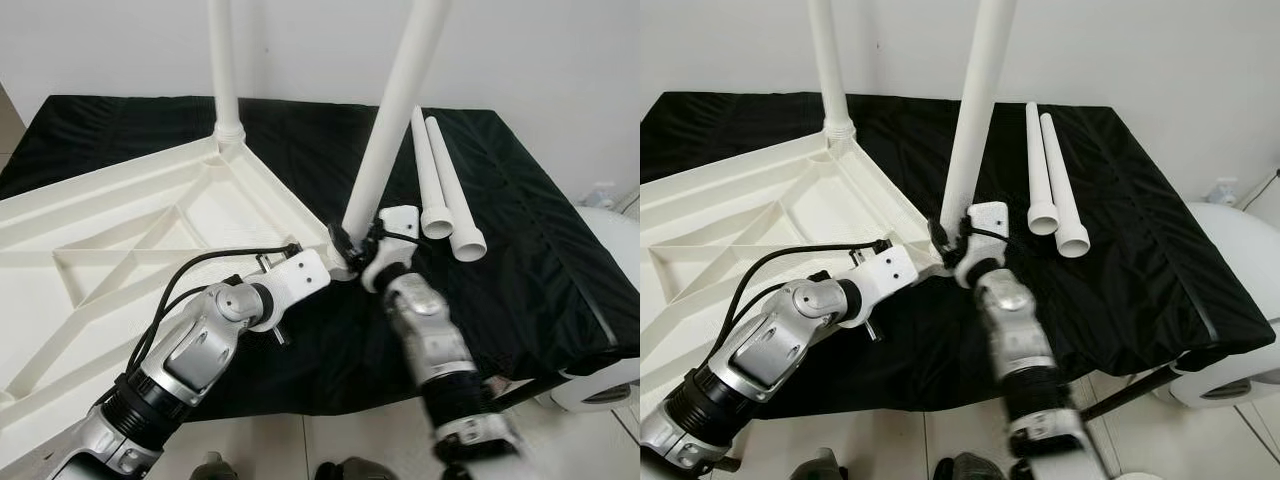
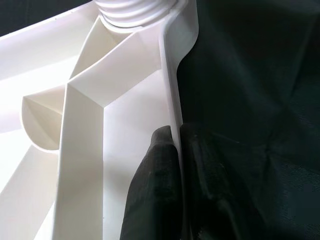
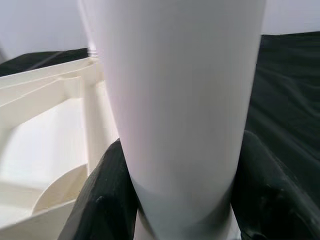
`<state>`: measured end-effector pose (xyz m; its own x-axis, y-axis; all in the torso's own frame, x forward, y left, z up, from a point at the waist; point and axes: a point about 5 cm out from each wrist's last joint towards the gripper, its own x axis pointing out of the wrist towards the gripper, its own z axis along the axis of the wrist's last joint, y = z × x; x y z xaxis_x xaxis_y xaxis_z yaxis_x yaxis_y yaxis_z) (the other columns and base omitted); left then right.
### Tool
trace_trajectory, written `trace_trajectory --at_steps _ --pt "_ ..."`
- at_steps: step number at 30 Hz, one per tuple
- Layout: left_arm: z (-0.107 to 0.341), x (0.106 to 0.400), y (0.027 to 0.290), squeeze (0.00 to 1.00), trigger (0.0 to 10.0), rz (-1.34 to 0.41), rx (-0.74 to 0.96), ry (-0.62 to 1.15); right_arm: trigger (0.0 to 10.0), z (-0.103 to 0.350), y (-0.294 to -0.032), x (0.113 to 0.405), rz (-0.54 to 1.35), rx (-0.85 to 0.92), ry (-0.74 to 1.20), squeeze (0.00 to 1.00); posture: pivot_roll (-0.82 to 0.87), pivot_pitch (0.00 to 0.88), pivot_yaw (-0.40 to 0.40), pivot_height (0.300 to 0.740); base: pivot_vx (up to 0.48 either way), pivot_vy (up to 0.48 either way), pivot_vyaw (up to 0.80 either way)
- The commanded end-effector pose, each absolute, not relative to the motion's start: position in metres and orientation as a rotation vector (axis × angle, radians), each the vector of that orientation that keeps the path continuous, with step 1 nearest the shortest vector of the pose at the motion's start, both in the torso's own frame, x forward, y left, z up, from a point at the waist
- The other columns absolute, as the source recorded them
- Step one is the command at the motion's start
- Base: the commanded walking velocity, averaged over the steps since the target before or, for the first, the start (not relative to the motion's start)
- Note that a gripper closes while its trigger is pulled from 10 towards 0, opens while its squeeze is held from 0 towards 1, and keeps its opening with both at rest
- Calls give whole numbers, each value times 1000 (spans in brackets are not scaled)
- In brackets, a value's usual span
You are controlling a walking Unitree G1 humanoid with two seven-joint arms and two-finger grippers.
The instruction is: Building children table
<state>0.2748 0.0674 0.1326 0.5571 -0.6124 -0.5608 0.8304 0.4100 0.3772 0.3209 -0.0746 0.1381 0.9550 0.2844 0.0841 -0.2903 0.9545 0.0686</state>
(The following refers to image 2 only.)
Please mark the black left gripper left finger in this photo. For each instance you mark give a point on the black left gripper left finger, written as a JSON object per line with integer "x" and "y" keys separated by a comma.
{"x": 155, "y": 190}

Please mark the white plastic table top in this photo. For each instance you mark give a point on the white plastic table top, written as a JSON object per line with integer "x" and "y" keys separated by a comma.
{"x": 87, "y": 125}

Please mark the white plastic table leg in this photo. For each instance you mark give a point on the white plastic table leg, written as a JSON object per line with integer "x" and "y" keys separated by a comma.
{"x": 130, "y": 10}

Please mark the black tablecloth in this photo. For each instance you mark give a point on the black tablecloth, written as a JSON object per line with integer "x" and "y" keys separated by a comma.
{"x": 250, "y": 87}

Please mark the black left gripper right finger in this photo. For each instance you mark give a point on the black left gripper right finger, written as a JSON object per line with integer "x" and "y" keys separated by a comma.
{"x": 207, "y": 190}

